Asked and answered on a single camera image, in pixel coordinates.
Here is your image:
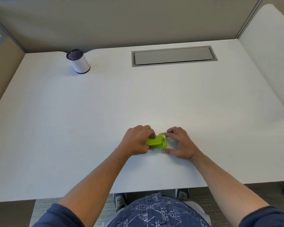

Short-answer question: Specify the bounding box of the person's right hand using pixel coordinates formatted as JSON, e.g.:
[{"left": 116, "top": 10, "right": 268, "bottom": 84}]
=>
[{"left": 161, "top": 126, "right": 199, "bottom": 162}]

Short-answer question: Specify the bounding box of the person's left hand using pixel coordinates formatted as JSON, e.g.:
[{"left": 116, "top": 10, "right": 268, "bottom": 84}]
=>
[{"left": 118, "top": 125, "right": 156, "bottom": 157}]

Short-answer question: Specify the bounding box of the white cup with black rim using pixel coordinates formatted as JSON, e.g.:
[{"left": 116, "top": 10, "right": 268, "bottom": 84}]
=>
[{"left": 66, "top": 49, "right": 91, "bottom": 74}]

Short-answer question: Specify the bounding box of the person's right forearm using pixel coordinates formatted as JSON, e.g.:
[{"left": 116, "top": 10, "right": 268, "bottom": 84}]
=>
[{"left": 189, "top": 151, "right": 270, "bottom": 227}]

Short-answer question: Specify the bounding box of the person's left forearm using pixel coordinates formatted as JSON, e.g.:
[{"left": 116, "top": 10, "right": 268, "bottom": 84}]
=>
[{"left": 58, "top": 148, "right": 131, "bottom": 227}]

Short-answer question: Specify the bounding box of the person's right shoe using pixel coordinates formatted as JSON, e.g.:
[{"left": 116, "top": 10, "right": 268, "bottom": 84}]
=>
[{"left": 176, "top": 188, "right": 190, "bottom": 202}]

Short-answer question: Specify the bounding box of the person's shoe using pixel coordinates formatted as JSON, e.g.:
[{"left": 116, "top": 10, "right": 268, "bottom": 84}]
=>
[
  {"left": 176, "top": 188, "right": 190, "bottom": 202},
  {"left": 113, "top": 193, "right": 128, "bottom": 212}
]

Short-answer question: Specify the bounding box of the person's left shoe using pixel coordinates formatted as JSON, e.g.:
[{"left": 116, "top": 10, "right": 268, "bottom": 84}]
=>
[{"left": 113, "top": 193, "right": 128, "bottom": 212}]

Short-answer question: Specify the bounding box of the person's navy right sleeve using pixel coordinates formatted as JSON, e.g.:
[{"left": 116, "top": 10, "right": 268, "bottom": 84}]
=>
[{"left": 238, "top": 206, "right": 284, "bottom": 227}]

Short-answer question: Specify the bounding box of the person's navy sleeve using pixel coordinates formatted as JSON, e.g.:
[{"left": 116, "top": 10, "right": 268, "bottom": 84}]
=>
[
  {"left": 32, "top": 203, "right": 86, "bottom": 227},
  {"left": 238, "top": 206, "right": 284, "bottom": 227}
]

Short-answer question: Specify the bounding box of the person's navy left sleeve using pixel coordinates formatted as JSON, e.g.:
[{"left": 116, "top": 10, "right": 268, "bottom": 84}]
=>
[{"left": 32, "top": 203, "right": 86, "bottom": 227}]

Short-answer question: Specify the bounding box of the blue patterned shirt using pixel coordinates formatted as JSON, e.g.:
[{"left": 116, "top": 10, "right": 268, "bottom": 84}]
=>
[{"left": 106, "top": 192, "right": 205, "bottom": 227}]

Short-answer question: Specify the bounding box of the beige fabric partition panel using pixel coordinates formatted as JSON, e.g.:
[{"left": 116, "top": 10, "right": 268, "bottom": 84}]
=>
[{"left": 0, "top": 0, "right": 263, "bottom": 54}]

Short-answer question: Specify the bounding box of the white rounded side divider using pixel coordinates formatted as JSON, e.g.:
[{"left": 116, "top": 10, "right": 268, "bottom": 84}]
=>
[{"left": 238, "top": 4, "right": 284, "bottom": 116}]

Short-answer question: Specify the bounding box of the beige partition with glass pane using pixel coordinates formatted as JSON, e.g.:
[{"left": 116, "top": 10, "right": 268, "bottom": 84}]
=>
[{"left": 0, "top": 14, "right": 27, "bottom": 116}]

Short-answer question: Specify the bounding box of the grey desk cable tray lid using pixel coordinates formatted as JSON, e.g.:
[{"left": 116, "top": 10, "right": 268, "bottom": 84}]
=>
[{"left": 131, "top": 45, "right": 218, "bottom": 68}]

